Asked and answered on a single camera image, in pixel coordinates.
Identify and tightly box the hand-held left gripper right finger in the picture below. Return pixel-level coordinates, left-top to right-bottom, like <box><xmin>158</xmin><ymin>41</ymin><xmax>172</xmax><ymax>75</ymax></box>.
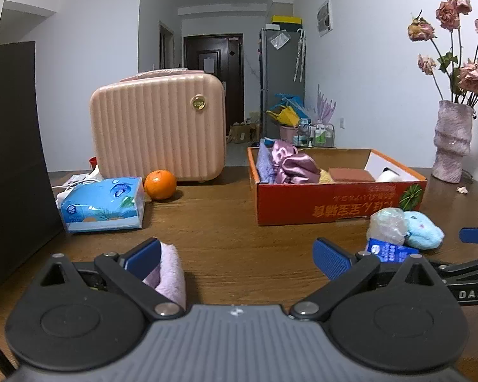
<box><xmin>289</xmin><ymin>237</ymin><xmax>447</xmax><ymax>321</ymax></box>

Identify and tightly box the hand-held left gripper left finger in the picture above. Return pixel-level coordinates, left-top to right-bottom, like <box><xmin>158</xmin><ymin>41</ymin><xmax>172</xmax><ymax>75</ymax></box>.
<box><xmin>30</xmin><ymin>237</ymin><xmax>186</xmax><ymax>321</ymax></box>

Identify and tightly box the lilac towel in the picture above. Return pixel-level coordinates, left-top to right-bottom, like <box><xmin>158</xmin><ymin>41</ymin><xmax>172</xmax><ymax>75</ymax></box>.
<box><xmin>142</xmin><ymin>242</ymin><xmax>187</xmax><ymax>308</ymax></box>

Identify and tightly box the orange cardboard box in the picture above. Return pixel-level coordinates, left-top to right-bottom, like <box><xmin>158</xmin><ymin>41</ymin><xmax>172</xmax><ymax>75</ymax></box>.
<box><xmin>247</xmin><ymin>146</ymin><xmax>428</xmax><ymax>227</ymax></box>

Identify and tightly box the light blue plush toy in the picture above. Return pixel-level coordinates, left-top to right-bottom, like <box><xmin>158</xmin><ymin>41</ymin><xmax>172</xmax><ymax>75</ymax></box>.
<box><xmin>403</xmin><ymin>211</ymin><xmax>445</xmax><ymax>251</ymax></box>

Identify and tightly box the small blue tissue packet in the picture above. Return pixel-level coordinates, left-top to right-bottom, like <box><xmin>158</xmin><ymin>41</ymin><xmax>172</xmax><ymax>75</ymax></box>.
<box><xmin>365</xmin><ymin>238</ymin><xmax>420</xmax><ymax>264</ymax></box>

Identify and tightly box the clear plastic bag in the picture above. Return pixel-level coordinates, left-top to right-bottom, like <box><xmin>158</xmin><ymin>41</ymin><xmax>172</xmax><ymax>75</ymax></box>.
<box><xmin>270</xmin><ymin>32</ymin><xmax>291</xmax><ymax>50</ymax></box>
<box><xmin>366</xmin><ymin>208</ymin><xmax>408</xmax><ymax>245</ymax></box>

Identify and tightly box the brown sponge block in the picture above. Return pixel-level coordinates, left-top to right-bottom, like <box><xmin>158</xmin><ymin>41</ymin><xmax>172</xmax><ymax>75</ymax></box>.
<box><xmin>329</xmin><ymin>167</ymin><xmax>376</xmax><ymax>184</ymax></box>

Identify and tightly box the purple satin cloth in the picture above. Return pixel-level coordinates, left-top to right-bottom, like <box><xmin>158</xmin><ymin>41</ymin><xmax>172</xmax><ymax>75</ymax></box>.
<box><xmin>272</xmin><ymin>140</ymin><xmax>321</xmax><ymax>185</ymax></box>

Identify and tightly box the white plush toy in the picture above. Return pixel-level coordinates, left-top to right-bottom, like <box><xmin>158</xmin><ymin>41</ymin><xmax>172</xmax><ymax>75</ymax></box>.
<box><xmin>376</xmin><ymin>167</ymin><xmax>401</xmax><ymax>183</ymax></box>

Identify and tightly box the lavender knitted cloth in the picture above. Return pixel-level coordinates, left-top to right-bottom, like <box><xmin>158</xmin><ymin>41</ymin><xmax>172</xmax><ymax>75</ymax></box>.
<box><xmin>256</xmin><ymin>143</ymin><xmax>278</xmax><ymax>184</ymax></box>

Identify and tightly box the blue tissue pack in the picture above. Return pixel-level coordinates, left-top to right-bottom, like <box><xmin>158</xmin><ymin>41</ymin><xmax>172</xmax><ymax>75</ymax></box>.
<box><xmin>60</xmin><ymin>177</ymin><xmax>145</xmax><ymax>233</ymax></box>

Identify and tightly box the orange fruit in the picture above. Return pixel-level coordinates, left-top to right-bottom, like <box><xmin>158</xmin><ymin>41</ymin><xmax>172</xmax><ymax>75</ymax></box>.
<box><xmin>144</xmin><ymin>169</ymin><xmax>178</xmax><ymax>201</ymax></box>

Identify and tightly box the fuzzy pink vase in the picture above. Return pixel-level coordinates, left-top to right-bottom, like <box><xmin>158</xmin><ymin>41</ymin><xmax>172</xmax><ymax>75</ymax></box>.
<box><xmin>431</xmin><ymin>100</ymin><xmax>475</xmax><ymax>184</ymax></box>

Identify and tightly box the pink ribbed suitcase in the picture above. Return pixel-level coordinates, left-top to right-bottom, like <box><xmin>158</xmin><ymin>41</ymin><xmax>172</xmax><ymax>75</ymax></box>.
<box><xmin>90</xmin><ymin>72</ymin><xmax>227</xmax><ymax>184</ymax></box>

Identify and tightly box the yellow bag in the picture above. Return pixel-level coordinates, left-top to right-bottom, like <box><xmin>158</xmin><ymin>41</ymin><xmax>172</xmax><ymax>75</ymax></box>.
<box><xmin>267</xmin><ymin>105</ymin><xmax>300</xmax><ymax>129</ymax></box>

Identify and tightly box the brown cardboard carton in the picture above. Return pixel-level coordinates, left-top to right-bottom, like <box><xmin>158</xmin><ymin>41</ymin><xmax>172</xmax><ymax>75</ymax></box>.
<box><xmin>228</xmin><ymin>123</ymin><xmax>259</xmax><ymax>144</ymax></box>

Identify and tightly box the bunch of dried pink roses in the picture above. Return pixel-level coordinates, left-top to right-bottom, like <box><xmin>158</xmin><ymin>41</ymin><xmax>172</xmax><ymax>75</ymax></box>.
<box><xmin>407</xmin><ymin>0</ymin><xmax>478</xmax><ymax>108</ymax></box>

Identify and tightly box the blue folding rack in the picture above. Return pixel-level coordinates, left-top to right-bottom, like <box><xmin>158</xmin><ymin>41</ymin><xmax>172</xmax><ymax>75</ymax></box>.
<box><xmin>274</xmin><ymin>93</ymin><xmax>304</xmax><ymax>113</ymax></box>

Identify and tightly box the black paper bag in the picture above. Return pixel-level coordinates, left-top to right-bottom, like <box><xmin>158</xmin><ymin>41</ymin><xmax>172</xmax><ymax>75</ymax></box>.
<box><xmin>0</xmin><ymin>0</ymin><xmax>64</xmax><ymax>299</ymax></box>

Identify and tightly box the pink flat pouch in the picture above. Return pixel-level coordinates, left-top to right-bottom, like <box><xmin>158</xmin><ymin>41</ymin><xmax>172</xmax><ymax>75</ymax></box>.
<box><xmin>119</xmin><ymin>69</ymin><xmax>205</xmax><ymax>82</ymax></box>

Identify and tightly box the grey refrigerator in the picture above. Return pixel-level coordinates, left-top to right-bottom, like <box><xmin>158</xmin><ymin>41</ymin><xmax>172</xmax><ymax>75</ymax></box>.
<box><xmin>259</xmin><ymin>28</ymin><xmax>306</xmax><ymax>142</ymax></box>

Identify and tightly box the white paper on door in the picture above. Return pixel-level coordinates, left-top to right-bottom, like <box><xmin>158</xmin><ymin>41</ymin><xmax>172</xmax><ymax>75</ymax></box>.
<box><xmin>199</xmin><ymin>51</ymin><xmax>221</xmax><ymax>71</ymax></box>

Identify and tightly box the dark brown entrance door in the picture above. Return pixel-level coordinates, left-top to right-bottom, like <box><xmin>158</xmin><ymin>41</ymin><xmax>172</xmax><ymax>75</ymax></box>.
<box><xmin>183</xmin><ymin>34</ymin><xmax>244</xmax><ymax>128</ymax></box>

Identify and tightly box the dark side doorway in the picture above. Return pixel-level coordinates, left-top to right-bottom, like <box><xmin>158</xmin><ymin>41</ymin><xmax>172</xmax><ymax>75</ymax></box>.
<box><xmin>159</xmin><ymin>20</ymin><xmax>176</xmax><ymax>71</ymax></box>

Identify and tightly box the clear plastic bag on refrigerator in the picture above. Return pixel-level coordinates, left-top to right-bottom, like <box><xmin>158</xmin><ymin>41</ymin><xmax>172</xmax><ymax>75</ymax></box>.
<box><xmin>270</xmin><ymin>32</ymin><xmax>291</xmax><ymax>50</ymax></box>

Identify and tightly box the wire cart with bottles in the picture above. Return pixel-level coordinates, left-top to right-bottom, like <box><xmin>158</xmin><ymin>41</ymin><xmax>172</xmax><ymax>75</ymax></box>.
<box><xmin>294</xmin><ymin>121</ymin><xmax>335</xmax><ymax>149</ymax></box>

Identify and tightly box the purple feather wall decoration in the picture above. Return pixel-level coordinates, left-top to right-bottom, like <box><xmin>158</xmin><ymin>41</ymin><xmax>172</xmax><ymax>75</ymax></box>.
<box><xmin>315</xmin><ymin>84</ymin><xmax>337</xmax><ymax>128</ymax></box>

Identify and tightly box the white wall electrical panel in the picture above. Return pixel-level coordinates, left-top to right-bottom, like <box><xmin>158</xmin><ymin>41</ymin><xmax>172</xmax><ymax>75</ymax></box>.
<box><xmin>316</xmin><ymin>0</ymin><xmax>334</xmax><ymax>37</ymax></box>

